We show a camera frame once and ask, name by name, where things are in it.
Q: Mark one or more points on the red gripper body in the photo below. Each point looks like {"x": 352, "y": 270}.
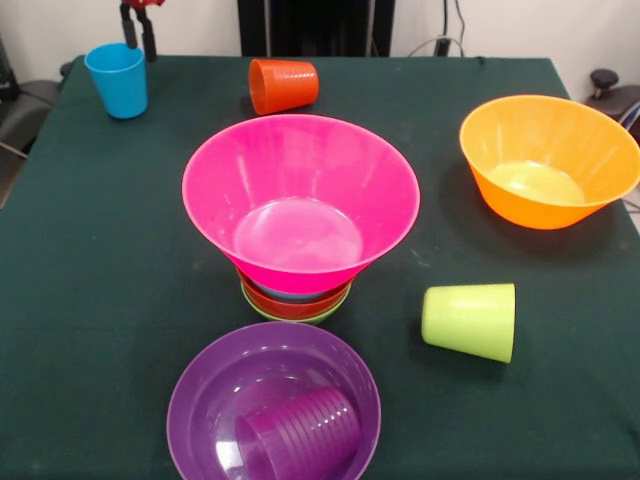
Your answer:
{"x": 145, "y": 2}

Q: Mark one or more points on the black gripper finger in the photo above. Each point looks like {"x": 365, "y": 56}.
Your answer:
{"x": 130, "y": 30}
{"x": 149, "y": 42}

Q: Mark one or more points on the blue plastic cup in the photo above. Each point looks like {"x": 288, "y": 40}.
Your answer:
{"x": 120, "y": 85}

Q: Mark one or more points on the orange plastic cup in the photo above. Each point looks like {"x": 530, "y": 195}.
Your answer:
{"x": 285, "y": 85}

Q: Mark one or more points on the pink plastic bowl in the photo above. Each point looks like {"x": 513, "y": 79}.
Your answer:
{"x": 300, "y": 275}

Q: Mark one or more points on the blue plastic bowl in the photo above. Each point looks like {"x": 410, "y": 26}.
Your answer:
{"x": 290, "y": 296}

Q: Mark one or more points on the orange plastic bowl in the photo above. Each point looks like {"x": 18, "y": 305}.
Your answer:
{"x": 300, "y": 307}

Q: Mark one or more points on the green plastic bowl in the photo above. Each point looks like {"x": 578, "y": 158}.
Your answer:
{"x": 325, "y": 317}

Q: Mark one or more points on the purple plastic bowl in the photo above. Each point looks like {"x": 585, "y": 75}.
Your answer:
{"x": 210, "y": 385}

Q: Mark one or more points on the purple plastic cup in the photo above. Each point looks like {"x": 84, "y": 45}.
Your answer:
{"x": 300, "y": 435}

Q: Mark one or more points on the lime green plastic cup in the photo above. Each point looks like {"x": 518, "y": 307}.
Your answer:
{"x": 470, "y": 320}

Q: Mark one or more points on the grey chair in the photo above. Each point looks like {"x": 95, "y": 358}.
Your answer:
{"x": 25, "y": 120}

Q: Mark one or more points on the black power plug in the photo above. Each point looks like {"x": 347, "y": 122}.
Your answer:
{"x": 442, "y": 46}

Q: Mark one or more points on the yellow plastic bowl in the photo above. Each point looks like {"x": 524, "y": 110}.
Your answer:
{"x": 530, "y": 210}

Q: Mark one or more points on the black chair armrest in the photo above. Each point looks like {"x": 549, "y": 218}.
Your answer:
{"x": 605, "y": 80}

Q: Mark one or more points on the dark green tablecloth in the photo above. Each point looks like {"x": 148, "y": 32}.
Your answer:
{"x": 500, "y": 425}

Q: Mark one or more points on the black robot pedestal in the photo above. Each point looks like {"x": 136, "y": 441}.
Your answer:
{"x": 320, "y": 25}

